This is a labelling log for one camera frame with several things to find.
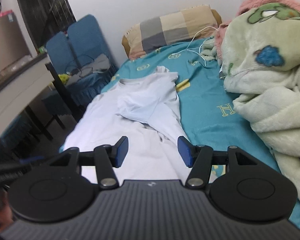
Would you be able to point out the teal patterned bed sheet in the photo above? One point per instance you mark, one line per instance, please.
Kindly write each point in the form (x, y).
(207, 113)

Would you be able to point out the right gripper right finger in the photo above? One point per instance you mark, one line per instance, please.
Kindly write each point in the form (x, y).
(201, 158)

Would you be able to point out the white t-shirt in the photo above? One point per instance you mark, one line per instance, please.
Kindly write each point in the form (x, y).
(147, 112)

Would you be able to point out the pink fleece blanket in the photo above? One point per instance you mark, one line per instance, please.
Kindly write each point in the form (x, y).
(244, 7)

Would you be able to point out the green plush blanket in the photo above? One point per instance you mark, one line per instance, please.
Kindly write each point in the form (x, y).
(261, 63)

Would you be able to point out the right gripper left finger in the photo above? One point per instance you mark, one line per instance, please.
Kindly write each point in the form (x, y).
(103, 158)

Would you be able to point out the white desk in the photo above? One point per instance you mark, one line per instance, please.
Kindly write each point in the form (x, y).
(25, 86)

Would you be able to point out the black dining chair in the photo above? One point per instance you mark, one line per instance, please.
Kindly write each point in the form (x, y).
(59, 101)

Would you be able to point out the checkered beige grey pillow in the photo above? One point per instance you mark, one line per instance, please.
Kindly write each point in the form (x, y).
(184, 25)

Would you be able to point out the grey cloth on chair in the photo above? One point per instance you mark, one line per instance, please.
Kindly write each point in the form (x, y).
(99, 65)

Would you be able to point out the cardboard box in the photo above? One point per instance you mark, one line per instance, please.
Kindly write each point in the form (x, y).
(12, 43)

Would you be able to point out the blue covered chair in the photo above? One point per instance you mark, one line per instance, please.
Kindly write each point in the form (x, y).
(83, 40)

